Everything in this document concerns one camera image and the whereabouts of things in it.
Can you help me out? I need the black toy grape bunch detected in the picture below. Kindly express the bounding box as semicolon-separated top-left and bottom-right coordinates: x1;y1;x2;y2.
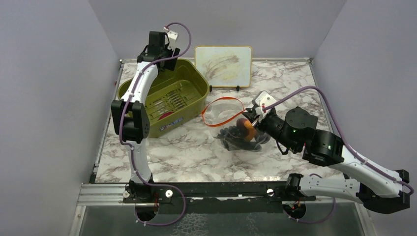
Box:
216;125;245;142

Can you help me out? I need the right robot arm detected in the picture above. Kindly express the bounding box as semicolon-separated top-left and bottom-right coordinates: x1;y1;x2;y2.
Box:
243;107;410;214

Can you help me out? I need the purple cable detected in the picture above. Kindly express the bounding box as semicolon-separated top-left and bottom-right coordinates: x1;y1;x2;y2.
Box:
118;22;193;227
260;85;415;225

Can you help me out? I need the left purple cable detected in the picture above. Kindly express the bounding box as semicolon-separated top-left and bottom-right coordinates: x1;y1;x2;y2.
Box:
118;22;193;227

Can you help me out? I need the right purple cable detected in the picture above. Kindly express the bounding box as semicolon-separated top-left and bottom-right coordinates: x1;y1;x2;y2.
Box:
260;85;415;225

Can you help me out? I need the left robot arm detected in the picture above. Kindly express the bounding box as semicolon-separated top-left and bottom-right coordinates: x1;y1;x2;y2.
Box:
111;28;179;202

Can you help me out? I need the clear zip bag orange zipper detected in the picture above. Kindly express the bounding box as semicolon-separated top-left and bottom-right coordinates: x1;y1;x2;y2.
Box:
201;96;271;152

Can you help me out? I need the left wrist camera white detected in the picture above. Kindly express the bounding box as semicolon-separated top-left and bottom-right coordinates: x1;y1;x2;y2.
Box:
164;28;179;50

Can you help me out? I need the orange toy carrot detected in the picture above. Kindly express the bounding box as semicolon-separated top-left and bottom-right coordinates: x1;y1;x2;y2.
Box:
236;118;257;142

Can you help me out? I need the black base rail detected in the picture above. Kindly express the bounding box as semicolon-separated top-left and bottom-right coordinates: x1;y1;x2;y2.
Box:
122;181;316;214

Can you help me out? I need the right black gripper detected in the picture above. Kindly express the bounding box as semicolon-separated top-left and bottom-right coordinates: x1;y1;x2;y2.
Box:
244;108;299;153

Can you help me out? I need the olive green plastic bin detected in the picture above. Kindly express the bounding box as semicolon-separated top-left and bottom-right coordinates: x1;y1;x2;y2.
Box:
117;59;210;139

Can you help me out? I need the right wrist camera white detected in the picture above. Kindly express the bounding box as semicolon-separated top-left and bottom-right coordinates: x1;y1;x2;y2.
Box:
252;90;277;116

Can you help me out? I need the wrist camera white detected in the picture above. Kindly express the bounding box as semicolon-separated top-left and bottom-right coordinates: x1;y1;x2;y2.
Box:
252;90;277;116
164;28;179;50

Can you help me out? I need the small magenta toy piece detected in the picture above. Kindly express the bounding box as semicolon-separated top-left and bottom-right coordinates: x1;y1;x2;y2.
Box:
158;111;174;120

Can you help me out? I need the framed painting on stand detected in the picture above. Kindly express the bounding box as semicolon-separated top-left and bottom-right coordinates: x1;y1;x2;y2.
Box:
194;45;252;90

